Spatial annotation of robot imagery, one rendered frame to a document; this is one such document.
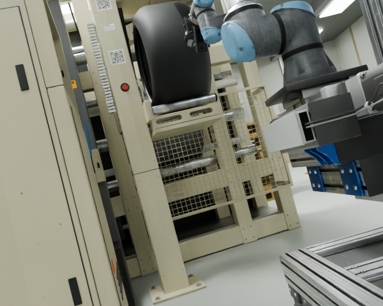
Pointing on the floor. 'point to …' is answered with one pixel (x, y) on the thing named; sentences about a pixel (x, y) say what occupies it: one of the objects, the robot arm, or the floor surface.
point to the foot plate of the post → (158, 296)
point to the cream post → (140, 152)
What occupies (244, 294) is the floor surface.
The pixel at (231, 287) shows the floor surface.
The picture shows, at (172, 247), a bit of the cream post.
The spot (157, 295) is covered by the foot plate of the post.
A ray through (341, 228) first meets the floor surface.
